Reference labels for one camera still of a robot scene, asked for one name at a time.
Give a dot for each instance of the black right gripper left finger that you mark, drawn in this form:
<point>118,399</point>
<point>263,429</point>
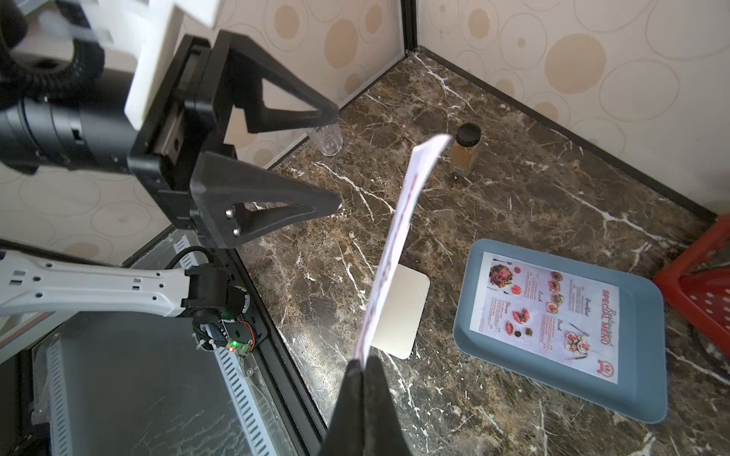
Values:
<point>345,434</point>

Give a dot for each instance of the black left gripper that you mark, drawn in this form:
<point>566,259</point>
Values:
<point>171,131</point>

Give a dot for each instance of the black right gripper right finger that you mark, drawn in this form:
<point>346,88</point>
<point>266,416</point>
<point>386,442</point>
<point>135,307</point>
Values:
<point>382,431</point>

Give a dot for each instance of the old menu sheet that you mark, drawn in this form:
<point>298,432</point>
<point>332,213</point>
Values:
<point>422,162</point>

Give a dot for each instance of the new special menu sheet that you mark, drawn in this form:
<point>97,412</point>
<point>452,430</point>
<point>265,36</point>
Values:
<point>567,319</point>

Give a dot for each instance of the clear plastic cup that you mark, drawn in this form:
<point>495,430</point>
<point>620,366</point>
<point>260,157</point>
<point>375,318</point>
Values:
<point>327,139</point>

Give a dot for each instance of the spice jar with black lid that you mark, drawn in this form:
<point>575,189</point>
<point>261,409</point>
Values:
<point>467,138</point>

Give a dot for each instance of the blue-grey plastic tray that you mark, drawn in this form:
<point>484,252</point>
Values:
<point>641,391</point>

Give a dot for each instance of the red polka dot toaster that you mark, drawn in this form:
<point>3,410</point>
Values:
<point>701,296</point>

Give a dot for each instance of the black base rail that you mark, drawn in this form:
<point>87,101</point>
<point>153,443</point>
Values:
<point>276,412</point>

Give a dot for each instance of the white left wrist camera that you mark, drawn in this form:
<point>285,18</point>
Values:
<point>147,31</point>

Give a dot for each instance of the black vertical frame post left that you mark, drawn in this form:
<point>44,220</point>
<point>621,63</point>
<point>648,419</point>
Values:
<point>408,10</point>

